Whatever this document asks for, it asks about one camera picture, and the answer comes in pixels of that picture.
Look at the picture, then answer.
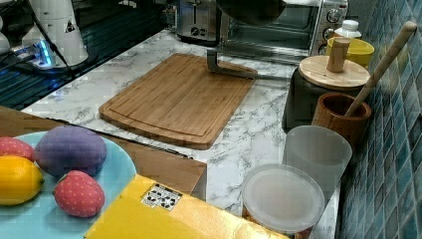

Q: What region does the dark bowl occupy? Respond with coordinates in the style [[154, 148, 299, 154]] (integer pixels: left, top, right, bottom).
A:
[[216, 0, 287, 26]]

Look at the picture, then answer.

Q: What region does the bamboo cutting board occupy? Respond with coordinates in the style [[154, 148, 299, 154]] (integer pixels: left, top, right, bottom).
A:
[[99, 54, 254, 149]]

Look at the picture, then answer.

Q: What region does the wooden drawer box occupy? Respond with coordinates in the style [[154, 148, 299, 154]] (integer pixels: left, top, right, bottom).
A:
[[0, 107, 207, 200]]

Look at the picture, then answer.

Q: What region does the silver two-slot toaster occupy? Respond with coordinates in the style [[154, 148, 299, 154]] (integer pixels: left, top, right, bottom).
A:
[[176, 0, 221, 43]]

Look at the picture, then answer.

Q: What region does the clear lidded cereal jar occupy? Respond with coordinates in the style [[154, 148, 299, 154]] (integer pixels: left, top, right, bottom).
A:
[[241, 164, 325, 239]]

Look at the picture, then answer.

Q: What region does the yellow cereal box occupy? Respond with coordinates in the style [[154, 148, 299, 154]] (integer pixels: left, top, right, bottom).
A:
[[85, 175, 288, 239]]

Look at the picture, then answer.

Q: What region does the frosted plastic cup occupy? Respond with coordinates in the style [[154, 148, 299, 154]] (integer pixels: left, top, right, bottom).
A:
[[283, 125, 352, 202]]

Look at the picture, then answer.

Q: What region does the brown wooden utensil cup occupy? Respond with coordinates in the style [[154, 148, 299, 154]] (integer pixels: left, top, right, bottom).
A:
[[312, 93, 372, 148]]

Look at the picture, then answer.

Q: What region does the dark canister with wooden lid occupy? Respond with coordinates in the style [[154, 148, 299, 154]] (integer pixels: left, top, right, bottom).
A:
[[282, 46, 369, 131]]

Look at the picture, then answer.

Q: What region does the purple toy fruit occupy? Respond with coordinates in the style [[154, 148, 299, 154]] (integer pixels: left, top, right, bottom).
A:
[[33, 125, 106, 177]]

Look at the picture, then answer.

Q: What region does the red toy strawberry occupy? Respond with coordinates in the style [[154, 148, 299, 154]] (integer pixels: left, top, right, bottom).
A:
[[0, 136, 34, 161], [53, 170, 106, 218]]

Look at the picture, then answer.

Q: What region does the yellow cup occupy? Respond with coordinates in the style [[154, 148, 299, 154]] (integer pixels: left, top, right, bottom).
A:
[[325, 37, 374, 73]]

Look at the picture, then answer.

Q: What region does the white-capped bottle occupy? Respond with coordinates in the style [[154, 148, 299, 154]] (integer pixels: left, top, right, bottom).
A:
[[333, 20, 362, 39]]

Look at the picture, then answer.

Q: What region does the light blue plate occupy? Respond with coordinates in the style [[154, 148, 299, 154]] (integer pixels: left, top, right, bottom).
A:
[[0, 138, 136, 239]]

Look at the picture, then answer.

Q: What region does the yellow toy lemon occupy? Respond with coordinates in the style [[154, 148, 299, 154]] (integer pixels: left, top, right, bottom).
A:
[[0, 155, 44, 205]]

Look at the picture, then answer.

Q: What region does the wooden stick utensil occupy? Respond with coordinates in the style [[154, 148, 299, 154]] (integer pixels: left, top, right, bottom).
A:
[[345, 21, 417, 117]]

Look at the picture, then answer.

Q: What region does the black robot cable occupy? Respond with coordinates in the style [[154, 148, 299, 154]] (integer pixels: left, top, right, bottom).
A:
[[25, 0, 78, 80]]

